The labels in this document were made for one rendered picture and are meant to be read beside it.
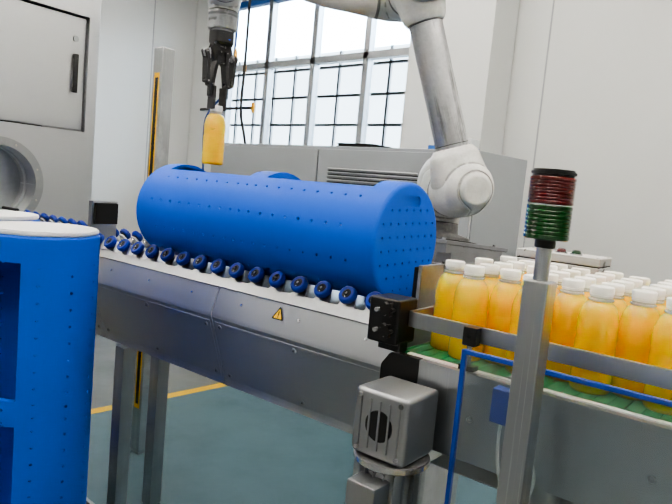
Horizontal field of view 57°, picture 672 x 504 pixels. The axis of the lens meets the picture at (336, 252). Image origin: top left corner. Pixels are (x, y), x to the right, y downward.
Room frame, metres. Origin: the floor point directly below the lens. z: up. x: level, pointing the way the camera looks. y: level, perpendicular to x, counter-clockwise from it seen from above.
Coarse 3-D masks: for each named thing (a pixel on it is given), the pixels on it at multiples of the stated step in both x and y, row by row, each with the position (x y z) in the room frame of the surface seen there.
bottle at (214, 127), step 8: (216, 112) 1.95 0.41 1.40; (208, 120) 1.94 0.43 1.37; (216, 120) 1.94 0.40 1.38; (224, 120) 1.97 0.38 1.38; (208, 128) 1.94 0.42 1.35; (216, 128) 1.94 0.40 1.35; (224, 128) 1.96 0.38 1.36; (208, 136) 1.94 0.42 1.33; (216, 136) 1.94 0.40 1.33; (224, 136) 1.97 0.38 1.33; (208, 144) 1.94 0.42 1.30; (216, 144) 1.94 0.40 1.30; (224, 144) 1.98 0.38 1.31; (208, 152) 1.94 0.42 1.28; (216, 152) 1.94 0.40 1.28; (208, 160) 1.94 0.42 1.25; (216, 160) 1.94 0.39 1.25
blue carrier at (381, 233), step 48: (144, 192) 1.86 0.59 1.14; (192, 192) 1.74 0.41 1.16; (240, 192) 1.64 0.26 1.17; (288, 192) 1.55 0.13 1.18; (336, 192) 1.47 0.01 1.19; (384, 192) 1.40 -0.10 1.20; (192, 240) 1.74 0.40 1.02; (240, 240) 1.60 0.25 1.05; (288, 240) 1.49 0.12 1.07; (336, 240) 1.40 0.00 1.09; (384, 240) 1.38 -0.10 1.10; (432, 240) 1.55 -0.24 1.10; (336, 288) 1.50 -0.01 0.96; (384, 288) 1.39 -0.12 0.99
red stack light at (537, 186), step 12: (540, 180) 0.88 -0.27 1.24; (552, 180) 0.87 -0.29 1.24; (564, 180) 0.87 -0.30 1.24; (576, 180) 0.88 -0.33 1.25; (528, 192) 0.90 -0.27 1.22; (540, 192) 0.88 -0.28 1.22; (552, 192) 0.87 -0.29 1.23; (564, 192) 0.87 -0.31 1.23; (552, 204) 0.87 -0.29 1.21; (564, 204) 0.87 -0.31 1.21
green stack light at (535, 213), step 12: (528, 204) 0.89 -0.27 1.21; (540, 204) 0.88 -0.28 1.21; (528, 216) 0.89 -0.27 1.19; (540, 216) 0.87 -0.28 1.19; (552, 216) 0.87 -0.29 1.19; (564, 216) 0.87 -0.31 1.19; (528, 228) 0.89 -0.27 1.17; (540, 228) 0.87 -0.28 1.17; (552, 228) 0.87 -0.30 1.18; (564, 228) 0.87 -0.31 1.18; (552, 240) 0.87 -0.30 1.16; (564, 240) 0.87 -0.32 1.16
